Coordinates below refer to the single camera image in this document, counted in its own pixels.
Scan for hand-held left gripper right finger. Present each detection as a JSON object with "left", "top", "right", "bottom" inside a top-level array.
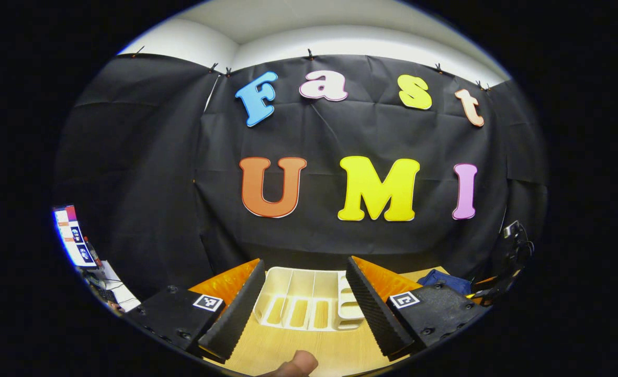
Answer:
[{"left": 345, "top": 256, "right": 491, "bottom": 362}]

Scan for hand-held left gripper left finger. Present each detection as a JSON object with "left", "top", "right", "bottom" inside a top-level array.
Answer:
[{"left": 125, "top": 258, "right": 267, "bottom": 364}]

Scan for blue schoolbag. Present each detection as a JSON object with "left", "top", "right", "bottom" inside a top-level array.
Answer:
[{"left": 418, "top": 269, "right": 472, "bottom": 297}]

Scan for white plastic bookshelf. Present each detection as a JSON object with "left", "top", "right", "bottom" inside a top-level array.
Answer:
[{"left": 252, "top": 267, "right": 366, "bottom": 332}]

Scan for white paper sheets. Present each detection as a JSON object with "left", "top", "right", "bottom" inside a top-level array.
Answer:
[{"left": 98, "top": 260, "right": 142, "bottom": 313}]

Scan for computer monitor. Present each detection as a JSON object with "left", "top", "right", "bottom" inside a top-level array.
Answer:
[{"left": 52, "top": 204, "right": 99, "bottom": 269}]

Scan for black backdrop cloth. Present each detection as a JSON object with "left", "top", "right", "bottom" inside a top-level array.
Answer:
[{"left": 53, "top": 52, "right": 549, "bottom": 302}]

